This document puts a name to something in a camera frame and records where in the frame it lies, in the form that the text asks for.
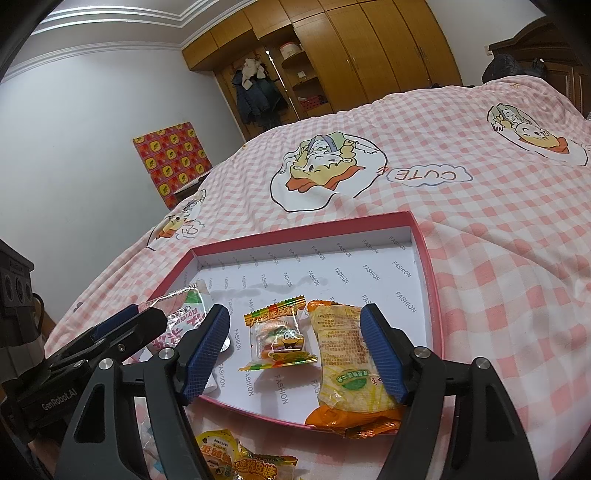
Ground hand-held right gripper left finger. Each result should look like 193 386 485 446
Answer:
58 304 232 480

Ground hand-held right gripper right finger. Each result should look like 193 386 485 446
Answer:
359 303 540 480

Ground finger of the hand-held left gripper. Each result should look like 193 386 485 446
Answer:
44 309 168 384
73 305 141 354

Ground orange rice cracker packet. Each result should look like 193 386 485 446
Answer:
305 300 409 439

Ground pink white sausage packet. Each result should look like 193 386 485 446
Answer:
139 279 229 395

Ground burger gummy candy packet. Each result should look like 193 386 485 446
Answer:
238 295 320 372
231 445 298 480

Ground shallow red cardboard box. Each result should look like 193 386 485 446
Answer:
139 211 445 432

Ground dark wooden side table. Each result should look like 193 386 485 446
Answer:
173 173 211 204

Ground pink checked printed blanket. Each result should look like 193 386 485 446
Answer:
44 74 591 480

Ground dark hanging coats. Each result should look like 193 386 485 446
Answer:
231 62 289 126

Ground beige hanging scarf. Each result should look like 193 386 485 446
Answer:
241 58 267 86

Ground wooden wardrobe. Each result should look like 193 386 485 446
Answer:
181 0 465 139

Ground dark bag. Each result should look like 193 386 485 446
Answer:
481 53 550 86

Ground dark wooden headboard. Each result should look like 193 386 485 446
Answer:
488 16 591 118

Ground red yellow patterned wall cloth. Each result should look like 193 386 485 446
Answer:
132 122 213 208

